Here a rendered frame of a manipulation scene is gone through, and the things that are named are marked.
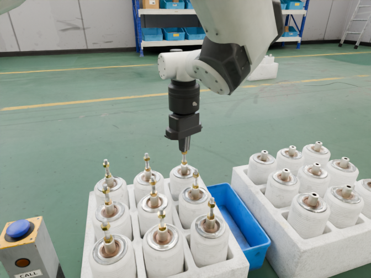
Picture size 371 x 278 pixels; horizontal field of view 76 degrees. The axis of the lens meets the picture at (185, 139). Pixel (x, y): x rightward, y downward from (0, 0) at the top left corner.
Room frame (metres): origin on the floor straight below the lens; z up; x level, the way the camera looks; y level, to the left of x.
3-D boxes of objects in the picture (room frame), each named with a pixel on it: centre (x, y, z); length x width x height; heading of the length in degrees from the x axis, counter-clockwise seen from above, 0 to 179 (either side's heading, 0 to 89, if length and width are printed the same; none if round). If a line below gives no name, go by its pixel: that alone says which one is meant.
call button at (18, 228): (0.35, 0.34, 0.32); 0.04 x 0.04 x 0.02
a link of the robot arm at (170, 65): (0.65, 0.02, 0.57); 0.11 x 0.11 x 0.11; 24
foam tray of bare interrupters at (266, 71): (3.10, -0.88, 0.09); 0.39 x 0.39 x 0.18; 21
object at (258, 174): (0.73, -0.28, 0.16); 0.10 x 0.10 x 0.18
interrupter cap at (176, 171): (0.65, 0.00, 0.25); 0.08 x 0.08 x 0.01
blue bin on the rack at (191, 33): (5.30, -0.15, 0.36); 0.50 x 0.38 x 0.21; 19
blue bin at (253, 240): (0.60, -0.16, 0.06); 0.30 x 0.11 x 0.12; 17
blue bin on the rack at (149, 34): (5.06, 0.67, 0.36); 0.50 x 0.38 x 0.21; 18
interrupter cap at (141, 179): (0.61, 0.12, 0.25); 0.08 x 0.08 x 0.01
